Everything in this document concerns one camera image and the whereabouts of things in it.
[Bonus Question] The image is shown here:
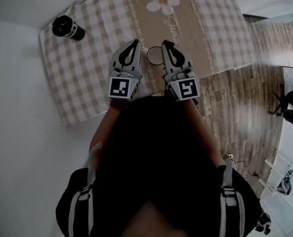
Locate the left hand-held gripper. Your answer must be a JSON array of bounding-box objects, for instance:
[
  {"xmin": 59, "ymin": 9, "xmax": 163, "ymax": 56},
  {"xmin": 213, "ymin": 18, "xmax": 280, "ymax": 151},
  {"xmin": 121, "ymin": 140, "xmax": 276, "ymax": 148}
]
[{"xmin": 108, "ymin": 39, "xmax": 143, "ymax": 101}]

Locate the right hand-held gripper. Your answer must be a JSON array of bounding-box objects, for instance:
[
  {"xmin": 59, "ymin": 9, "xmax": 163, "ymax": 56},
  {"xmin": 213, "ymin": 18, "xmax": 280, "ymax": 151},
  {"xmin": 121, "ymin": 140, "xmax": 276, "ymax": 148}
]
[{"xmin": 161, "ymin": 40, "xmax": 200, "ymax": 102}]

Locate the white cup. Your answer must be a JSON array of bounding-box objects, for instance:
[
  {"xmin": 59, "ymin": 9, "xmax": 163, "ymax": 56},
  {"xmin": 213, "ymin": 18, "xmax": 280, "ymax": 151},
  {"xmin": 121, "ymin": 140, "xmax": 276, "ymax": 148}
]
[{"xmin": 141, "ymin": 45, "xmax": 165, "ymax": 66}]

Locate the person's right forearm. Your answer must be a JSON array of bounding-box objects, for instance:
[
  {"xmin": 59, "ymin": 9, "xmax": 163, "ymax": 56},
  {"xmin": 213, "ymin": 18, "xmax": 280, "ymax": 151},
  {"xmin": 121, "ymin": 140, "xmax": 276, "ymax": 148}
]
[{"xmin": 184, "ymin": 100, "xmax": 223, "ymax": 167}]

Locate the person's left forearm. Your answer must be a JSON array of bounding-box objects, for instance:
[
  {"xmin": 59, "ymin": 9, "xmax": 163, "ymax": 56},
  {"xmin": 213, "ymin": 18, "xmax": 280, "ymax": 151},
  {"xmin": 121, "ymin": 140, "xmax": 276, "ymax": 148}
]
[{"xmin": 89, "ymin": 105, "xmax": 122, "ymax": 158}]

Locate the checked beige flower tablecloth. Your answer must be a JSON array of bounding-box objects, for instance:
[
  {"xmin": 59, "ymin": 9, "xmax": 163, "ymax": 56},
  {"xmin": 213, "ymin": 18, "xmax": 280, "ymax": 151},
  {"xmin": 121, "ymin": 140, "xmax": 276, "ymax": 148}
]
[{"xmin": 39, "ymin": 0, "xmax": 257, "ymax": 127}]

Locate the black tumbler bottle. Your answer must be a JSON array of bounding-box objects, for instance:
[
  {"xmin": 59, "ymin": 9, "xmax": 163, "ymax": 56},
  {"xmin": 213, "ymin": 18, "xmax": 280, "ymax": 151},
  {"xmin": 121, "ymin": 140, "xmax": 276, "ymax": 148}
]
[{"xmin": 52, "ymin": 15, "xmax": 85, "ymax": 41}]

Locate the person's torso in black clothing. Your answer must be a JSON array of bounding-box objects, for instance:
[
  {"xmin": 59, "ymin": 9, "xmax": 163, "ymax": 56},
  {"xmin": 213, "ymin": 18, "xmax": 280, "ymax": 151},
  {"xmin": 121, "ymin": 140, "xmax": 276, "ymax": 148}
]
[{"xmin": 55, "ymin": 95, "xmax": 263, "ymax": 237}]

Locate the white desk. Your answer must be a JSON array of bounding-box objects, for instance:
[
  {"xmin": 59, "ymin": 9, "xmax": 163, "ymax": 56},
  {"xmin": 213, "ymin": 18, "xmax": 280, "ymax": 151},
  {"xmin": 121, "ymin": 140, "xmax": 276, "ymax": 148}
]
[{"xmin": 259, "ymin": 67, "xmax": 293, "ymax": 237}]

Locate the white and blue device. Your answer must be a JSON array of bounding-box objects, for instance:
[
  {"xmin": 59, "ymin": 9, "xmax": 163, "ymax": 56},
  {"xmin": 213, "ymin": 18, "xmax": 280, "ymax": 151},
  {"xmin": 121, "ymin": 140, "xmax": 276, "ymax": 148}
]
[{"xmin": 277, "ymin": 170, "xmax": 293, "ymax": 196}]

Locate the black and white item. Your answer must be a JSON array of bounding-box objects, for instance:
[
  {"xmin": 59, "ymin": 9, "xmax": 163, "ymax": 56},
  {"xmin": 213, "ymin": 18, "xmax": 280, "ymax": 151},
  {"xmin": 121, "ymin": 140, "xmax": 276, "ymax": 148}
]
[{"xmin": 256, "ymin": 211, "xmax": 272, "ymax": 235}]

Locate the brown bead bracelet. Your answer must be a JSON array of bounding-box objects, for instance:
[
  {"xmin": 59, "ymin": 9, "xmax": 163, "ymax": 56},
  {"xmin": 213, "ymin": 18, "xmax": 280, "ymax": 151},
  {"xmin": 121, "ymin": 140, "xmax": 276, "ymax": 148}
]
[{"xmin": 109, "ymin": 100, "xmax": 129, "ymax": 110}]

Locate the black floor cable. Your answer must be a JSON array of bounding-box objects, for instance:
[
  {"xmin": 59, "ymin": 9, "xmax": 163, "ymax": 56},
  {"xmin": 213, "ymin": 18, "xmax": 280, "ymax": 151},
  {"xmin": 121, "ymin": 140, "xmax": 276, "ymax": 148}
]
[{"xmin": 227, "ymin": 153, "xmax": 258, "ymax": 178}]

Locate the grey left shoulder strap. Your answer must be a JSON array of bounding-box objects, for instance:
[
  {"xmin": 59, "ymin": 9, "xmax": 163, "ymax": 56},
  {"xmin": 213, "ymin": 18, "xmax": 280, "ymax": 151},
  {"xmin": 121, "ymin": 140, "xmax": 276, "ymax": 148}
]
[{"xmin": 69, "ymin": 142, "xmax": 103, "ymax": 237}]

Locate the grey shoulder strap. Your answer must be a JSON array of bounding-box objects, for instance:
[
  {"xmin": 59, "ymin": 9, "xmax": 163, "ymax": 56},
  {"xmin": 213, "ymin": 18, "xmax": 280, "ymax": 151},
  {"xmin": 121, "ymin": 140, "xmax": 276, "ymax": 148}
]
[
  {"xmin": 69, "ymin": 142, "xmax": 103, "ymax": 237},
  {"xmin": 220, "ymin": 154, "xmax": 246, "ymax": 237}
]

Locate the grey right shoulder strap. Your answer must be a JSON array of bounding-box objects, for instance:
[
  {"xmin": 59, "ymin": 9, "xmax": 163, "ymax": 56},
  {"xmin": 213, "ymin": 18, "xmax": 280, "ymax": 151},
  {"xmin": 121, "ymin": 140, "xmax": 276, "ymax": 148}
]
[{"xmin": 220, "ymin": 154, "xmax": 246, "ymax": 237}]

